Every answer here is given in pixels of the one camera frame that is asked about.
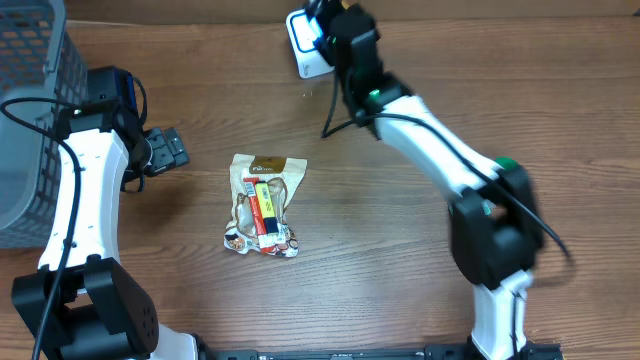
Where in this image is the yellow highlighter pen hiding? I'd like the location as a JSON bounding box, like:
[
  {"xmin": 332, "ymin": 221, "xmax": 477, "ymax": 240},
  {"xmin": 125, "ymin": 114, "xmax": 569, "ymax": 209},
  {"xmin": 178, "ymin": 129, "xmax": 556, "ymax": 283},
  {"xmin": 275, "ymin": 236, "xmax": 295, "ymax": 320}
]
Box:
[{"xmin": 255, "ymin": 181, "xmax": 278, "ymax": 235}]

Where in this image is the brown snack pouch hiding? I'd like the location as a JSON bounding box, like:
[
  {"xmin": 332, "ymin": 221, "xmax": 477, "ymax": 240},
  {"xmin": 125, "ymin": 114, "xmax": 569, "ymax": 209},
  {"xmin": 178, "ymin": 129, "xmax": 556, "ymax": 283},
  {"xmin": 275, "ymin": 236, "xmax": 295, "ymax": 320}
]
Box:
[{"xmin": 224, "ymin": 154, "xmax": 307, "ymax": 258}]

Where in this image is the green lid jar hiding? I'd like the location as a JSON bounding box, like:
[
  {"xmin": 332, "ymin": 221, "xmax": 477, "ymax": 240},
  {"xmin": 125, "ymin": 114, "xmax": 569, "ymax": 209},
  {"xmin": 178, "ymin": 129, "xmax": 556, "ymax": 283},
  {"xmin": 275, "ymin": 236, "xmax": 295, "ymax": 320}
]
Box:
[{"xmin": 495, "ymin": 157, "xmax": 519, "ymax": 171}]

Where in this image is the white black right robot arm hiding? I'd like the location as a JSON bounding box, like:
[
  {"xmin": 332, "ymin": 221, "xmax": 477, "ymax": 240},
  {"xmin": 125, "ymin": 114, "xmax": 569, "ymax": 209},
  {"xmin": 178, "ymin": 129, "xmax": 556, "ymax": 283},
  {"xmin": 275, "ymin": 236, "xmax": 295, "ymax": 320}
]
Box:
[{"xmin": 304, "ymin": 0, "xmax": 544, "ymax": 359}]

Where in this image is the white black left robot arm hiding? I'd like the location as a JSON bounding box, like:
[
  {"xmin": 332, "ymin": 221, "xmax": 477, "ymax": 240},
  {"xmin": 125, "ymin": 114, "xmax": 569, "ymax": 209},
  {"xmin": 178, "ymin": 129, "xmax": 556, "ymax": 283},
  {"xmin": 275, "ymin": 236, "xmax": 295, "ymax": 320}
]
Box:
[{"xmin": 11, "ymin": 66, "xmax": 208, "ymax": 360}]

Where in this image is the white barcode scanner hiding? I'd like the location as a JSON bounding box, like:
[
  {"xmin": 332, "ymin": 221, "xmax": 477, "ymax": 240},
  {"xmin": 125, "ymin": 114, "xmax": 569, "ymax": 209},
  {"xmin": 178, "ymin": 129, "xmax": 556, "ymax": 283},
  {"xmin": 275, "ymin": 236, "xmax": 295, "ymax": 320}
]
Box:
[{"xmin": 285, "ymin": 9, "xmax": 334, "ymax": 79}]

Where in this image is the dark grey mesh basket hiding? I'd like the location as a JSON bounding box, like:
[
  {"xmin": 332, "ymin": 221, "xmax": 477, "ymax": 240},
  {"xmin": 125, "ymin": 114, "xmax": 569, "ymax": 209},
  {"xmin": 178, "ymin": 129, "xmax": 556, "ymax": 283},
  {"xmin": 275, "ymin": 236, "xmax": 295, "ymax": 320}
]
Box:
[{"xmin": 0, "ymin": 0, "xmax": 91, "ymax": 249}]

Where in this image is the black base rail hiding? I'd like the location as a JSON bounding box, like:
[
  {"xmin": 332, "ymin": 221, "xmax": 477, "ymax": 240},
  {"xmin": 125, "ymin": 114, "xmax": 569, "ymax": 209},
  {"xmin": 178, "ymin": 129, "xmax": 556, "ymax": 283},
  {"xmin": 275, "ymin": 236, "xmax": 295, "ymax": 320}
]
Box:
[{"xmin": 199, "ymin": 343, "xmax": 564, "ymax": 360}]

